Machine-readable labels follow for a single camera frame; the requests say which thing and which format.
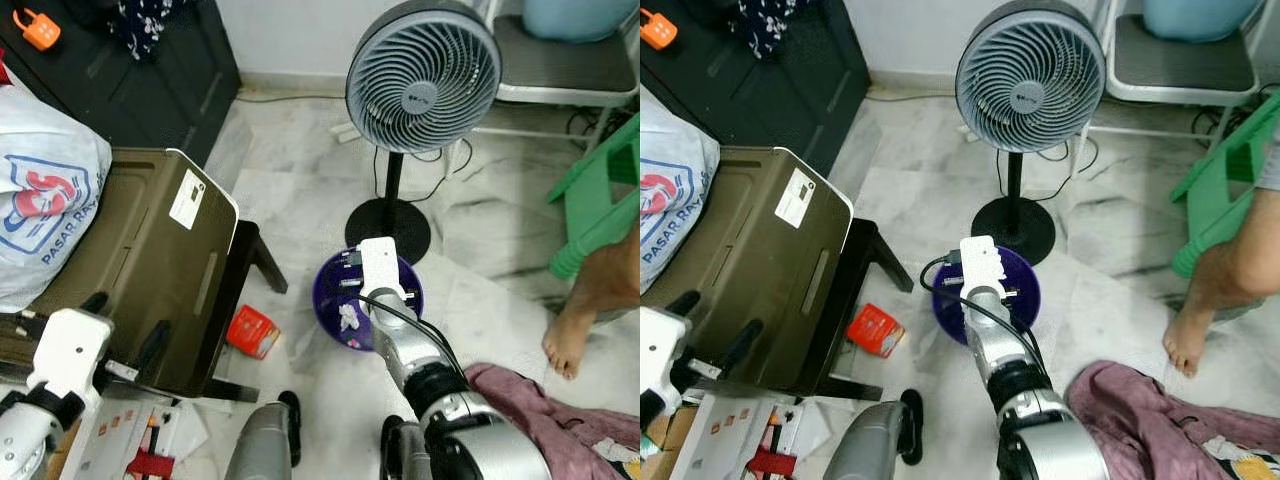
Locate purple cartoon print blanket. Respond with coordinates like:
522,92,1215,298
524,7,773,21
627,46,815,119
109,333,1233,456
1065,360,1280,480
465,362,641,480

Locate brown plastic case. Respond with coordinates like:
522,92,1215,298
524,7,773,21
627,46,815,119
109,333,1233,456
0,148,239,396
640,146,854,393

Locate white carton with orange squares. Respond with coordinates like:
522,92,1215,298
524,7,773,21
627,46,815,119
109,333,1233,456
690,392,821,480
62,395,213,480

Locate red packet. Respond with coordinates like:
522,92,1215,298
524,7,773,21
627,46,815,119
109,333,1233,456
846,303,906,358
226,305,281,359

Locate white printed plastic bag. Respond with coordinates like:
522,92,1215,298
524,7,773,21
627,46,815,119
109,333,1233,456
640,85,721,293
0,60,113,313

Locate person bare leg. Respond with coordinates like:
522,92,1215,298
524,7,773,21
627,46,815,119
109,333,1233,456
542,228,641,381
1163,185,1280,379

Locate black low stool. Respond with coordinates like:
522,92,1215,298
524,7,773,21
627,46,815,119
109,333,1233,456
800,218,916,401
195,220,289,403

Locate green plastic chair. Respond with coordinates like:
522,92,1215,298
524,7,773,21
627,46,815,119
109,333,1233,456
1170,90,1280,279
545,112,641,281

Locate silver robot left leg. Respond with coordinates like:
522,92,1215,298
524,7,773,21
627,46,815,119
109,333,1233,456
825,398,926,480
225,390,303,480

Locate silver robot leg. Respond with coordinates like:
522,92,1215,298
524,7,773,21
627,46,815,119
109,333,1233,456
825,398,926,480
225,390,303,480
380,415,433,480

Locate purple plastic bucket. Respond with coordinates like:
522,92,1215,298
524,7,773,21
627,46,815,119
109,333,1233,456
930,246,1041,346
313,248,425,353

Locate black cabinet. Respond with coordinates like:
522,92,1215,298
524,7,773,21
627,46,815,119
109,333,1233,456
640,0,871,176
0,0,241,169

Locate silver robot right leg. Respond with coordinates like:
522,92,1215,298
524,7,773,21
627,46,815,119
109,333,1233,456
380,415,433,480

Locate orange padlock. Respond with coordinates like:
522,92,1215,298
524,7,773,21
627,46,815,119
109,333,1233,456
12,8,61,51
641,8,679,51

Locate dark floral cloth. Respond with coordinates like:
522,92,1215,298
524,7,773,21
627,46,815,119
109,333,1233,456
735,0,813,59
108,0,191,59

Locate teal plastic container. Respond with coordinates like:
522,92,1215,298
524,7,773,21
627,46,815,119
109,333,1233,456
1143,0,1266,43
520,0,641,43

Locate grey standing fan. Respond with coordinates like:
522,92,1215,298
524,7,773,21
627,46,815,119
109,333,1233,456
345,0,503,267
955,0,1107,266

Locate person grey shorts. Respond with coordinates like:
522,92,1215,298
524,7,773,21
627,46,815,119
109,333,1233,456
1255,125,1280,193

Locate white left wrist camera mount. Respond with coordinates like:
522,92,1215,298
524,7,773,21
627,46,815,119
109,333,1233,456
28,308,113,401
640,305,686,396

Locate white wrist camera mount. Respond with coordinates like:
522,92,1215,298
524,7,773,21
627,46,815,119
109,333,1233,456
28,308,113,401
357,236,409,301
960,235,1006,296
640,305,686,396

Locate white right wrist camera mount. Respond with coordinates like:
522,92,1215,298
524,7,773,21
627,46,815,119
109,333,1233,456
960,235,1006,296
357,236,409,301

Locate white frame grey shelf rack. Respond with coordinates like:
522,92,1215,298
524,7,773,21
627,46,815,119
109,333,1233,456
478,0,641,151
1085,0,1266,136

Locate black fan power cable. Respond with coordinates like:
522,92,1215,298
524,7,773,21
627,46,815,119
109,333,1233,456
995,138,1101,203
372,135,479,206

